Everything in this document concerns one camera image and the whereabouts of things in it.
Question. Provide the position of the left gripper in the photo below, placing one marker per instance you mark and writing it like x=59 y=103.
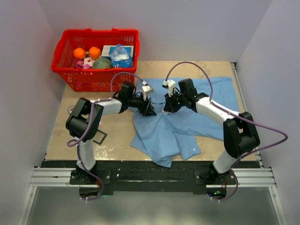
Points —
x=146 y=109

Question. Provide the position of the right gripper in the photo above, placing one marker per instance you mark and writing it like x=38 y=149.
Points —
x=169 y=107

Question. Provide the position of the light blue shirt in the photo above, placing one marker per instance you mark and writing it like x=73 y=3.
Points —
x=162 y=137

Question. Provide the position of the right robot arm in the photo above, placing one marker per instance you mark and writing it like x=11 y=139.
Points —
x=240 y=135

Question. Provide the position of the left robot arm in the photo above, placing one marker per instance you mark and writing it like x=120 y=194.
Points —
x=84 y=120

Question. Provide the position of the blue plastic bag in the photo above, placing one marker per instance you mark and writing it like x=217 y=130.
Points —
x=122 y=56

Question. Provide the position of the green melon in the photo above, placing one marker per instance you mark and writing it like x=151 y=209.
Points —
x=102 y=63

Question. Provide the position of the white blue box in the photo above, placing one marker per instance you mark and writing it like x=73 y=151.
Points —
x=108 y=49

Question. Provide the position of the pink snack packet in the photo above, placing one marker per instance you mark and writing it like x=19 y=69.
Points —
x=86 y=63

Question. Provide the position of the energy drink can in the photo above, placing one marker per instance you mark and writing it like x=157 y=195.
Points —
x=70 y=109

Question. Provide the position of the orange fruit right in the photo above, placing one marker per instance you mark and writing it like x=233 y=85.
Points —
x=94 y=53

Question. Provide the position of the orange fruit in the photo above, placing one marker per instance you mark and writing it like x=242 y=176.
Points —
x=79 y=53
x=94 y=53

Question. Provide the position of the red plastic basket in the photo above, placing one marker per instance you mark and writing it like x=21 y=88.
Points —
x=94 y=80

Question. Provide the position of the orange fruit left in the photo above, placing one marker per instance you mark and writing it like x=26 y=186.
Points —
x=79 y=53

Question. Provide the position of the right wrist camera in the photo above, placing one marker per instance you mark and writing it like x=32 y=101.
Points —
x=170 y=85

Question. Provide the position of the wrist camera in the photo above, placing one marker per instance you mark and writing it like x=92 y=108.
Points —
x=146 y=89
x=170 y=85

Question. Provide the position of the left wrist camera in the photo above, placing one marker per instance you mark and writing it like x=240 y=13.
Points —
x=146 y=89

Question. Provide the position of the black picture frame stand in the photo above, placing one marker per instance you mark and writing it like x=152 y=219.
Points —
x=99 y=137

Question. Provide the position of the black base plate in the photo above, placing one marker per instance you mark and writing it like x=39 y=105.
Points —
x=146 y=176

